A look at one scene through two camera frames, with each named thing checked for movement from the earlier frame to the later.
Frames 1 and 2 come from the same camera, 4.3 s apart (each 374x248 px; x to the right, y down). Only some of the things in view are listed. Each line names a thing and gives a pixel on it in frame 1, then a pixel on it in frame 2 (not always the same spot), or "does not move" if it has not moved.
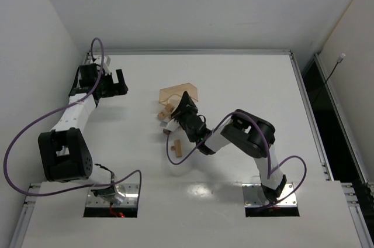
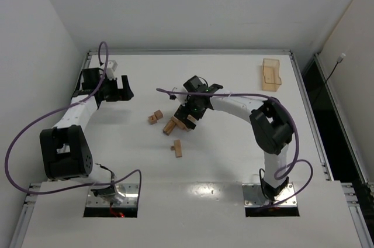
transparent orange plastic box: (172, 95) to (271, 80)
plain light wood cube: (169, 109) to (158, 114)
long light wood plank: (178, 148) does not move
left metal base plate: (129, 190) does not move
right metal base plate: (254, 195) does not move
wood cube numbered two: (161, 115) to (152, 120)
